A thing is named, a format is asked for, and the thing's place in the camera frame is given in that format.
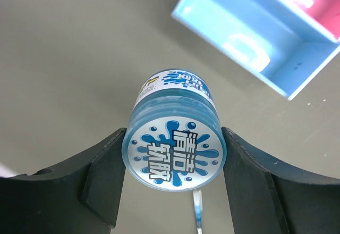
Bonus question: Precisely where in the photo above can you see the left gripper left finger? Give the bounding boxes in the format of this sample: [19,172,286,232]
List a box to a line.
[1,128,126,233]

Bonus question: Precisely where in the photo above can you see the blue pen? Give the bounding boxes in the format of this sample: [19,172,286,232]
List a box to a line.
[193,189,202,234]

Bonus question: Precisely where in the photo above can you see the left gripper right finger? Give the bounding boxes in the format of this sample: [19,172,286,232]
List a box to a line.
[222,127,339,233]

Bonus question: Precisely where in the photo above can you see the light blue tray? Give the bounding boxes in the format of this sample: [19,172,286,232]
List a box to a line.
[172,0,339,99]

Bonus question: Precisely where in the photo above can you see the blue white tape roll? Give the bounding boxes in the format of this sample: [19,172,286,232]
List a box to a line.
[122,69,227,192]

